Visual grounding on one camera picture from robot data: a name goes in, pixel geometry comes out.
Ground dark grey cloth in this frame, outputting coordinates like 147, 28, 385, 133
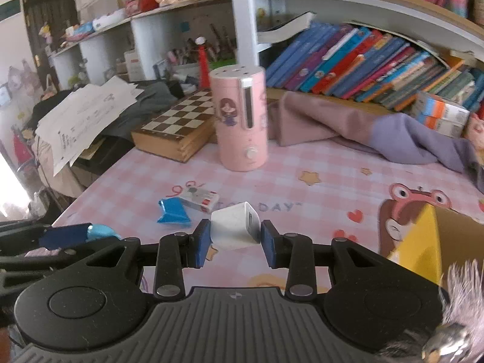
100, 81, 180, 142

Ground small white red box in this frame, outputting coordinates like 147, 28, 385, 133
178, 187, 221, 212

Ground orange and white carton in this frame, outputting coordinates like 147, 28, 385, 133
410, 111, 467, 139
414, 91, 471, 125

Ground open white book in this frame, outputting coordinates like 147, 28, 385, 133
257, 11, 317, 44

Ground pink checked printed mat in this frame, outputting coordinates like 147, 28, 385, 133
51, 136, 484, 296

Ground pink pig plush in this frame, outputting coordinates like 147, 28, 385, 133
463, 111, 484, 150

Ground mauve and purple cloth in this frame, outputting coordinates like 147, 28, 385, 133
267, 91, 478, 175

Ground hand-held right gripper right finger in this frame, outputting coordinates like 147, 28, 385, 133
261, 219, 394, 300

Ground pink cartoon humidifier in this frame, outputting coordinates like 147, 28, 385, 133
209, 65, 269, 172

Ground white shelf post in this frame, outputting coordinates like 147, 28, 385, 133
229, 0, 262, 73

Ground row of colourful books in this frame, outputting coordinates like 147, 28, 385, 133
265, 23, 484, 113

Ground wooden chess board box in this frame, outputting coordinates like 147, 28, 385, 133
131, 89, 219, 163

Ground loose white paper sheets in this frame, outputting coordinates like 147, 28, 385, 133
35, 76, 145, 176

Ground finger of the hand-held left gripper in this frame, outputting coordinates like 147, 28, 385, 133
0, 237, 141, 277
0, 222, 92, 255

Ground red pencil-shaped toy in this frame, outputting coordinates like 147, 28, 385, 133
194, 36, 211, 88

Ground furry pompom charm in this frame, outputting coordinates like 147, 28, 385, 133
378, 260, 484, 363

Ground blue foil packet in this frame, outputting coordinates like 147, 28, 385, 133
157, 197, 192, 227
86, 224, 122, 241

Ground dark panelled door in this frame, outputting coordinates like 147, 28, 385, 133
21, 0, 81, 84

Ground yellow cardboard box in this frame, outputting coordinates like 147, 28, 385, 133
386, 203, 484, 292

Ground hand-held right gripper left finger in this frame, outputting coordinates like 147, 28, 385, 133
87, 219, 211, 299

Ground white charger cube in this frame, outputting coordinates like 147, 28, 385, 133
210, 201, 262, 251

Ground pen holder with pens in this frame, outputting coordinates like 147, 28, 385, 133
153, 26, 235, 82

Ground white box red label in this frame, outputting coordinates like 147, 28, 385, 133
124, 50, 143, 82

